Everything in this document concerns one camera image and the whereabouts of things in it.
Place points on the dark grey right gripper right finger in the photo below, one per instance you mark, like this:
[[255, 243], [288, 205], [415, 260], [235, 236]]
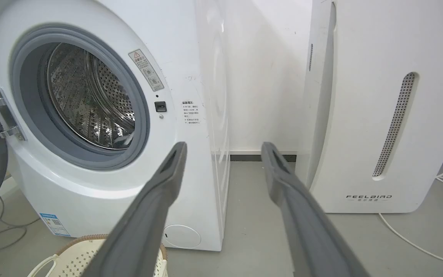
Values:
[[306, 227]]

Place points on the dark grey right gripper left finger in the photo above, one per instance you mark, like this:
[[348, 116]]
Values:
[[144, 223]]

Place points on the cream perforated laundry basket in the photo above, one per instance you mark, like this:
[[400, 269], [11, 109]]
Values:
[[73, 257]]

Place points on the white front-load washing machine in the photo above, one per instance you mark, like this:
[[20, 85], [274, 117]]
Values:
[[102, 115]]

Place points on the white Feelbird air purifier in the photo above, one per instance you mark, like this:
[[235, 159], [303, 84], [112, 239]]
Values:
[[379, 107]]

